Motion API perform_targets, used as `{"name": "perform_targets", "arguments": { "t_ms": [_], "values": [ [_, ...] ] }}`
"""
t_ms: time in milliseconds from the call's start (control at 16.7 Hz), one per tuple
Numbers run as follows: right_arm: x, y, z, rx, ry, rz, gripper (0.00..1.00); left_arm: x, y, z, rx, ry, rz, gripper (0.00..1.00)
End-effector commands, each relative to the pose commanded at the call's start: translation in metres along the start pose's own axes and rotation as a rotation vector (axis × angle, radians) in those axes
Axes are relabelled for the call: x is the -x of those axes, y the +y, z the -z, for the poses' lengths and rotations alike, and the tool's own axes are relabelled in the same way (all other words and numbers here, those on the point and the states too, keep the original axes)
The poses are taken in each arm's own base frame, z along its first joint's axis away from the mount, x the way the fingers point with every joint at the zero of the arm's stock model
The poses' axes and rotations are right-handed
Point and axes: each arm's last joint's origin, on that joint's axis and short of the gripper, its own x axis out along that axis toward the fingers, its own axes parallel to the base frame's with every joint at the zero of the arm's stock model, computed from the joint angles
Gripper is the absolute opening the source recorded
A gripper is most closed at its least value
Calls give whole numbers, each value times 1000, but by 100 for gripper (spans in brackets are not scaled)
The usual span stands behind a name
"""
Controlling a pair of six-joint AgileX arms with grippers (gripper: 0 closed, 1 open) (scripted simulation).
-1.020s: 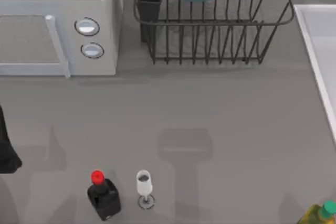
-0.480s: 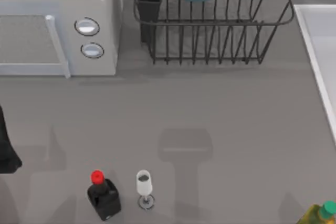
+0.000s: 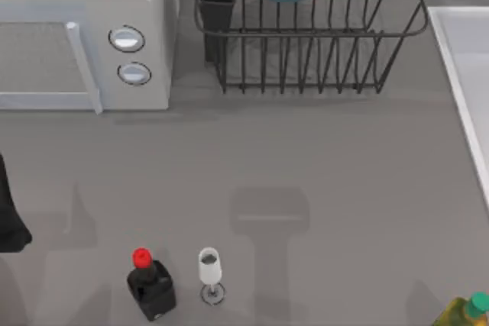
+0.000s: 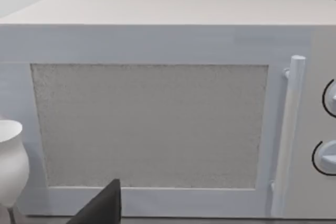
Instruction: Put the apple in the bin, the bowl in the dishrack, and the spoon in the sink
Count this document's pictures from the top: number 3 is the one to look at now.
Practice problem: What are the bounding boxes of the dark wire dish rack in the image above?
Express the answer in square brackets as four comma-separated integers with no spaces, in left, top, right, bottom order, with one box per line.
[193,0,429,95]

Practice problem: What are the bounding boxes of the black bottle with red cap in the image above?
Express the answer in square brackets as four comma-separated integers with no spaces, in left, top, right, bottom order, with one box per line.
[126,247,178,322]

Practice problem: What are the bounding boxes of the white stemmed glass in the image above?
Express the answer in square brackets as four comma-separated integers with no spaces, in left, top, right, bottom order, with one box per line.
[197,247,226,306]

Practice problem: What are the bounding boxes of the white sink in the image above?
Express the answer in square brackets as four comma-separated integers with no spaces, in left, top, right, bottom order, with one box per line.
[426,5,489,208]

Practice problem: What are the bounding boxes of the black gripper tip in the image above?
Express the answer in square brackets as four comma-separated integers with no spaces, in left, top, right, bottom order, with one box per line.
[0,153,34,253]

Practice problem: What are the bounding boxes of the microwave door handle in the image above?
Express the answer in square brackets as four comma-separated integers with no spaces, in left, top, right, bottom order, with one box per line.
[65,21,104,115]

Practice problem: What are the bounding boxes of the microwave knob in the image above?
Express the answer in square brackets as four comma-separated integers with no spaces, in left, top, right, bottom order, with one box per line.
[116,61,153,86]
[108,24,146,53]

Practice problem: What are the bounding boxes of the yellow bottle with green cap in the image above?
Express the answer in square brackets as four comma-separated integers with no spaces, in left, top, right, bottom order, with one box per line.
[431,292,489,326]

